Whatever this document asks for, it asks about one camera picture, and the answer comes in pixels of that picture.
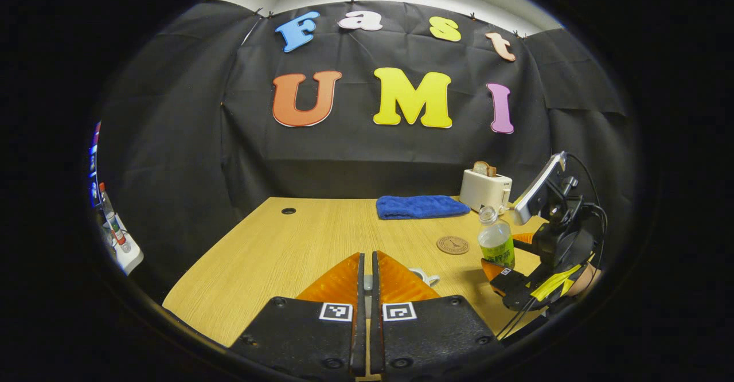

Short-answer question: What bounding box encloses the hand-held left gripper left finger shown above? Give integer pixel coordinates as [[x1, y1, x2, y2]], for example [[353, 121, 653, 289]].
[[229, 251, 368, 380]]

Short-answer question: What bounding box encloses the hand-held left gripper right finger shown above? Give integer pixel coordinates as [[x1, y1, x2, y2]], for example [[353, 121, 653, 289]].
[[370, 250, 505, 378]]

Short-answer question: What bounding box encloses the green label water bottle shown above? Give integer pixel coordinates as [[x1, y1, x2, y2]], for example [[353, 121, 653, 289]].
[[478, 206, 516, 269]]

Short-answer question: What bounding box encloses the white ceramic teacup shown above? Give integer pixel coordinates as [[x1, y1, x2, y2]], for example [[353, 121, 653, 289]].
[[409, 267, 441, 287]]

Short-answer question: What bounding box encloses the round wooden coaster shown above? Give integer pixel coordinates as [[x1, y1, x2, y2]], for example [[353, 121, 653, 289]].
[[436, 236, 470, 255]]

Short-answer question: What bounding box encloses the red cap plastic bottle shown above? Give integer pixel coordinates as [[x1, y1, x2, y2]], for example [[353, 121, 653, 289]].
[[99, 182, 131, 254]]

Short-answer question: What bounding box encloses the white toaster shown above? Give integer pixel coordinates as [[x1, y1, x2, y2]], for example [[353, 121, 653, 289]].
[[460, 170, 513, 213]]

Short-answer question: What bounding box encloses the blue towel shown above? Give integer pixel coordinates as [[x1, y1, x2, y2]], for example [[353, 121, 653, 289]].
[[376, 195, 471, 220]]

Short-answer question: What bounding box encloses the black backdrop cloth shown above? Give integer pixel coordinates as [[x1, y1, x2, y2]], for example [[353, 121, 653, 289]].
[[100, 1, 637, 297]]

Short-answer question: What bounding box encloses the white side shelf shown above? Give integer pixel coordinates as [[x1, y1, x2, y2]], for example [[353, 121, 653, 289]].
[[103, 216, 145, 275]]

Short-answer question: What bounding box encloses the computer monitor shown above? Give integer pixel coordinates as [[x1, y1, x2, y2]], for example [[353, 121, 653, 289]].
[[89, 121, 103, 208]]

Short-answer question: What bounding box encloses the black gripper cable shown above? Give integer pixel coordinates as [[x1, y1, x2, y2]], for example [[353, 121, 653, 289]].
[[565, 153, 610, 268]]

